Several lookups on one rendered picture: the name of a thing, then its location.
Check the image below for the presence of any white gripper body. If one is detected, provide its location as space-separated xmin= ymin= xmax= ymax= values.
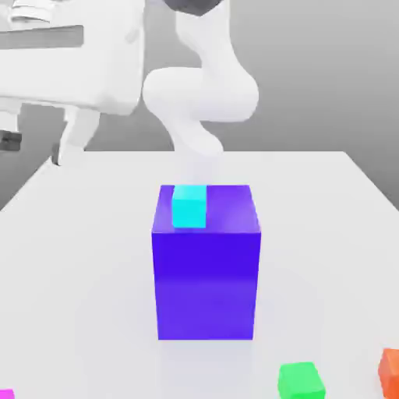
xmin=0 ymin=0 xmax=145 ymax=117

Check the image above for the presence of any small cyan cube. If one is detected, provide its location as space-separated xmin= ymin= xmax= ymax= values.
xmin=171 ymin=184 xmax=208 ymax=229

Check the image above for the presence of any small green cube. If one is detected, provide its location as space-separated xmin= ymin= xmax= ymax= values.
xmin=277 ymin=361 xmax=327 ymax=399

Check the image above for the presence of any small orange cube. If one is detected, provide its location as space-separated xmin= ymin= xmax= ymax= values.
xmin=377 ymin=348 xmax=399 ymax=399

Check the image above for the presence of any large purple box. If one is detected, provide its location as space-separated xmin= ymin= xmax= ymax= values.
xmin=151 ymin=184 xmax=262 ymax=341

